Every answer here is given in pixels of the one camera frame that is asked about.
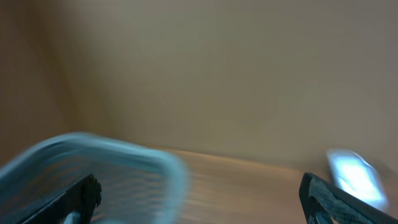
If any grey plastic mesh basket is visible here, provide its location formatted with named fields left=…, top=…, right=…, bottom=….
left=1, top=133, right=188, bottom=223

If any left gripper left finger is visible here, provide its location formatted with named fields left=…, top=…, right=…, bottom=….
left=18, top=174, right=102, bottom=224

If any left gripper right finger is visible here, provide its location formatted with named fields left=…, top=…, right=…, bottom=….
left=298, top=172, right=397, bottom=224

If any white barcode scanner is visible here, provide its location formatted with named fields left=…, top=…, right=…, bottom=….
left=326, top=149, right=389, bottom=212

